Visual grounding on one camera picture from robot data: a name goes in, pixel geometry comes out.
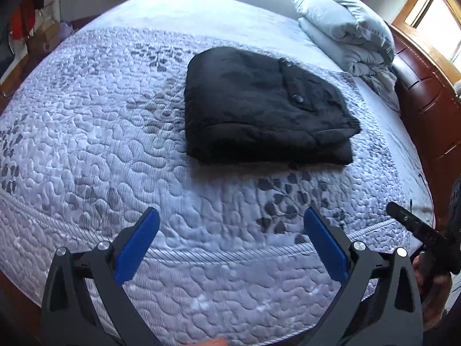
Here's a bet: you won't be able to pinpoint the grey quilted bed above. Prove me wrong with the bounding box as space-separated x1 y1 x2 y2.
0 0 436 346

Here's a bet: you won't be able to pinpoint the red hanging garment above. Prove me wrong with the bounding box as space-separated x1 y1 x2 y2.
9 0 38 40

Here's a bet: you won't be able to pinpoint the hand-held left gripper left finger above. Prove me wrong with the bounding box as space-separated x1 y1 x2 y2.
41 207 161 346

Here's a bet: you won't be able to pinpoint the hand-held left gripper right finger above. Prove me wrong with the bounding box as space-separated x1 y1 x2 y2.
303 207 424 346

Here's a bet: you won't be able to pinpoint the wooden headboard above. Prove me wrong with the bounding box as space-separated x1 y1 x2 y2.
385 22 461 231

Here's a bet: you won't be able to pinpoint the person's right hand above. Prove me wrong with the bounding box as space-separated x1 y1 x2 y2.
411 253 454 332

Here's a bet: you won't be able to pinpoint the cardboard box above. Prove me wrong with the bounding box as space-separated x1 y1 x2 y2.
27 20 62 54

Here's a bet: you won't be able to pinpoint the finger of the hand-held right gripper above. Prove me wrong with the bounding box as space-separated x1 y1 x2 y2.
386 201 451 251

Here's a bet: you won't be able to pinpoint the black pants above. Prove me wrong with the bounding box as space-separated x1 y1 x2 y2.
184 46 362 168

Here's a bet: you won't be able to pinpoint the folded light grey duvet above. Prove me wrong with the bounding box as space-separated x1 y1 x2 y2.
291 0 402 112

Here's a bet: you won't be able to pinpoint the sunlit wooden side window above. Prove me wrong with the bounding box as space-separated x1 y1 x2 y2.
391 0 461 62

